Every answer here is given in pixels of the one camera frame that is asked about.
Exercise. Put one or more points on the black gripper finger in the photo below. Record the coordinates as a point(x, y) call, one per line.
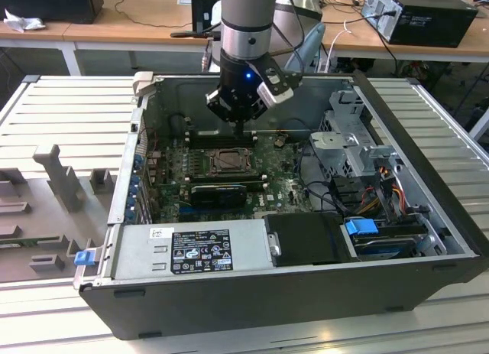
point(221, 107)
point(256, 108)

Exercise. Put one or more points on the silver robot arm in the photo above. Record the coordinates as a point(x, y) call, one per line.
point(244, 10)

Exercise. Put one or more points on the black RAM slot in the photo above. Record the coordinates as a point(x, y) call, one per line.
point(256, 183)
point(214, 136)
point(214, 143)
point(260, 179)
point(214, 139)
point(214, 146)

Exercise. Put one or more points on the CPU socket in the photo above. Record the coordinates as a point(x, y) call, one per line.
point(209, 166)

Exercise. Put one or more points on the blue expansion slot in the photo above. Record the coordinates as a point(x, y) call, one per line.
point(187, 212)

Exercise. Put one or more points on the green motherboard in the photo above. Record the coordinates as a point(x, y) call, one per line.
point(282, 178)

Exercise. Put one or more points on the pale blue teach pendant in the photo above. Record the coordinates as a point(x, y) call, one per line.
point(311, 44)

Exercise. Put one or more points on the grey case release latch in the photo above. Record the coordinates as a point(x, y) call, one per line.
point(143, 82)

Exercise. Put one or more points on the small black computer tower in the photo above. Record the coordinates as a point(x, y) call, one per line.
point(198, 10)

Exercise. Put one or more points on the black graphics card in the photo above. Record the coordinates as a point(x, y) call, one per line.
point(217, 196)

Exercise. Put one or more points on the silver drive cage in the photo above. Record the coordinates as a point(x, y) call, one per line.
point(344, 155)

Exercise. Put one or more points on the wooden desk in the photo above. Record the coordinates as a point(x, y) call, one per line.
point(38, 34)
point(153, 29)
point(355, 40)

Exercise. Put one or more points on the black plastic shroud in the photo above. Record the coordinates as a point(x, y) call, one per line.
point(305, 239)

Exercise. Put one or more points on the blue disk carrier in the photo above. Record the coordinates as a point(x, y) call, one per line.
point(359, 229)

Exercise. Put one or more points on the silver power supply unit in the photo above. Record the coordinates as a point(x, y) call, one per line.
point(133, 254)

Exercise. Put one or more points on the hard disk drive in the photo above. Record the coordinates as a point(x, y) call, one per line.
point(382, 247)

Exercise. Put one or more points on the black desktop computer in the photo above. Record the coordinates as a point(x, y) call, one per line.
point(431, 21)

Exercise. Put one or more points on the black PC case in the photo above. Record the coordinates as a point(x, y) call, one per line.
point(267, 304)

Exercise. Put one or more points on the black box on desk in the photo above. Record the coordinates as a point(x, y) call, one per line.
point(49, 2)

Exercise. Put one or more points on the blue case latch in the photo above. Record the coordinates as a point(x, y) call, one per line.
point(84, 258)

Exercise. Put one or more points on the grey parts rack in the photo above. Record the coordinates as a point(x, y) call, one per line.
point(46, 216)

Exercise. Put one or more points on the crumpled white paper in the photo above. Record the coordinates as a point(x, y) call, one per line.
point(23, 23)

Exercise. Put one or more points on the green RAM stick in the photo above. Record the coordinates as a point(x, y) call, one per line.
point(9, 244)

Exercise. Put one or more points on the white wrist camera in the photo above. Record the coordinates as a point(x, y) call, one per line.
point(273, 96)

